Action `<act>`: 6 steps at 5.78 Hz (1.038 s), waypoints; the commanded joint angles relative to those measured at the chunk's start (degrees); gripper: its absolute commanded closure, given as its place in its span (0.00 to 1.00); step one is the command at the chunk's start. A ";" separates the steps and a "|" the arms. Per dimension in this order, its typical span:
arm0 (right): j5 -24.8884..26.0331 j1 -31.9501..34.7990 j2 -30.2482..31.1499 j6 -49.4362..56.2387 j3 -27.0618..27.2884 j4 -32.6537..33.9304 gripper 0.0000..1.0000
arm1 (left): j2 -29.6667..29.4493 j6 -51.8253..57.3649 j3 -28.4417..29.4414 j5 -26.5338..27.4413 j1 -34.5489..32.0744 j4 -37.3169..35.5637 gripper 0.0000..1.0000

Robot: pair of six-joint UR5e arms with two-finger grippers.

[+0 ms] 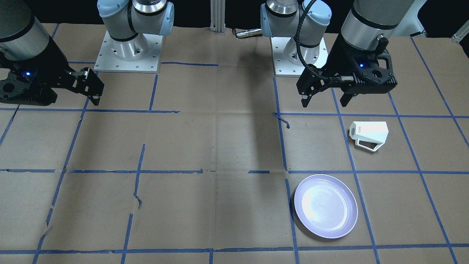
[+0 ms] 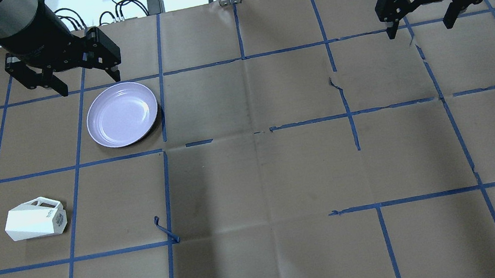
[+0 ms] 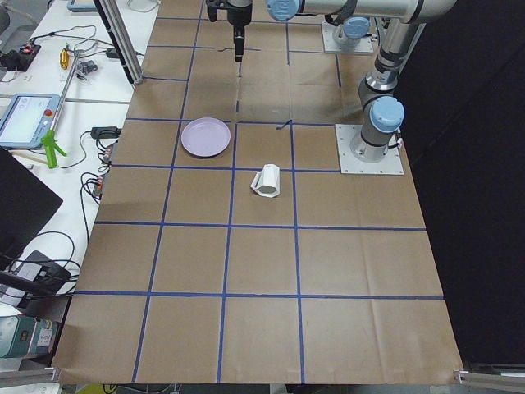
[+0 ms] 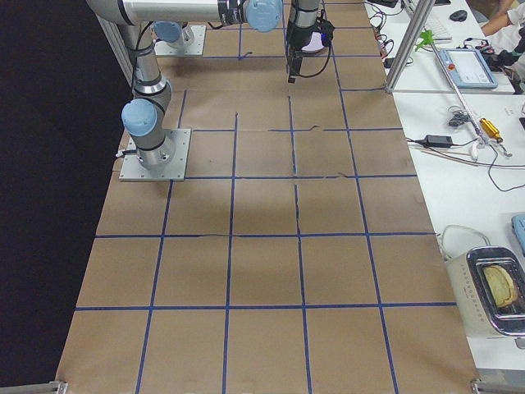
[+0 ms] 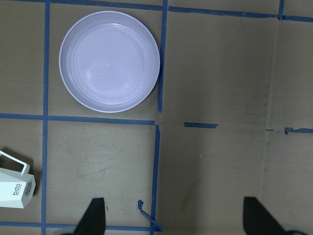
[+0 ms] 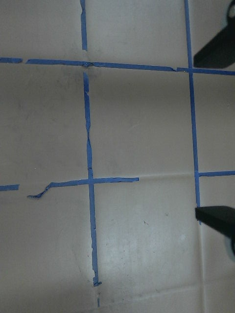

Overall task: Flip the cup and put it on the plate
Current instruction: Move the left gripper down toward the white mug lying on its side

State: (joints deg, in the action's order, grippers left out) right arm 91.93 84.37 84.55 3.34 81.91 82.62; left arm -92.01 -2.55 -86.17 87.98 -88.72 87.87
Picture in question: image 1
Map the aluminium frame post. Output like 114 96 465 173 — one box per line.
210 0 226 34

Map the lavender plate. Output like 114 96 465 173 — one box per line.
293 174 358 239

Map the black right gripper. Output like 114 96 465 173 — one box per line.
0 38 104 106

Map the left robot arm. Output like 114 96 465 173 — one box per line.
260 0 413 107

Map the brown paper table cover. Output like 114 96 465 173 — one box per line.
0 28 469 264

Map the white angular cup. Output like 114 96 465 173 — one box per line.
349 121 389 152

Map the black braided cable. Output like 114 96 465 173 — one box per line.
296 0 343 82

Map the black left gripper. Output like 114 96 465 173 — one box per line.
296 34 398 107

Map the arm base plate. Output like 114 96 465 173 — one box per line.
94 32 164 74
270 37 328 77

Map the silver cable connector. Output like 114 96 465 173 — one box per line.
233 28 263 39

